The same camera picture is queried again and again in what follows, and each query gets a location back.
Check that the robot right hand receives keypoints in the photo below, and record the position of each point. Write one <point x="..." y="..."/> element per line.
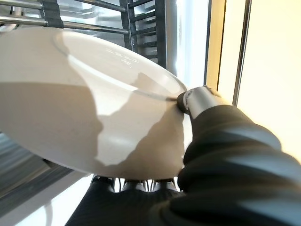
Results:
<point x="235" y="176"/>

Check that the cream round plate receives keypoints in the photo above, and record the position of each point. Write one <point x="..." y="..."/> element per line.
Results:
<point x="58" y="106"/>

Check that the black and chrome sink rack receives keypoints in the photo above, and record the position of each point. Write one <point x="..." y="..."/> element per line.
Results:
<point x="145" y="23"/>

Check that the yellow window with dark frame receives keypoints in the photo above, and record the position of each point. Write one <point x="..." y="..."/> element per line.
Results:
<point x="242" y="47"/>

